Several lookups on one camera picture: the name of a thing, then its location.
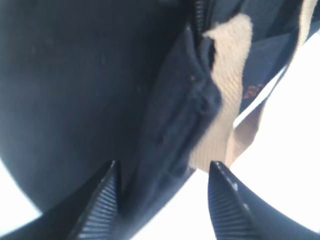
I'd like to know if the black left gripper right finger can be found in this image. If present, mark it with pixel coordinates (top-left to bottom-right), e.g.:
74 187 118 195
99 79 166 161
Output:
208 161 320 240

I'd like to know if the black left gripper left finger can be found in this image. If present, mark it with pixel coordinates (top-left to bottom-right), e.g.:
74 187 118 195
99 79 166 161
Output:
67 160 121 240

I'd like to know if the black canvas tote bag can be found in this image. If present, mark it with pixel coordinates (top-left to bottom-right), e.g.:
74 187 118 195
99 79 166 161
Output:
0 0 320 240

